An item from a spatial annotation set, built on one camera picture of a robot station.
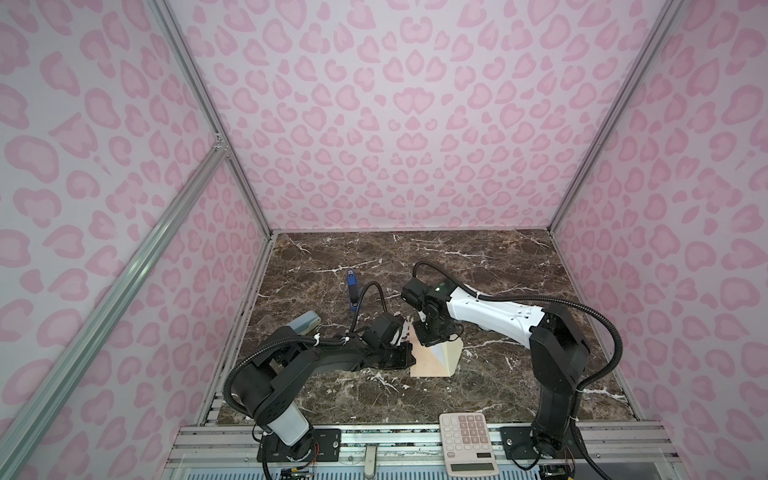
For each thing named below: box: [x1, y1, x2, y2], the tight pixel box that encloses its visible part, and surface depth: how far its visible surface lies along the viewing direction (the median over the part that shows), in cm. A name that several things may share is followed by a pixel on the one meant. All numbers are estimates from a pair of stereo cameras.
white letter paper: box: [431, 341, 455, 377], surface depth 89 cm
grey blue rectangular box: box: [286, 310, 322, 335], surface depth 94 cm
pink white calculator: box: [439, 413, 500, 477], surface depth 73 cm
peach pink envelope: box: [409, 325, 451, 377], surface depth 88 cm
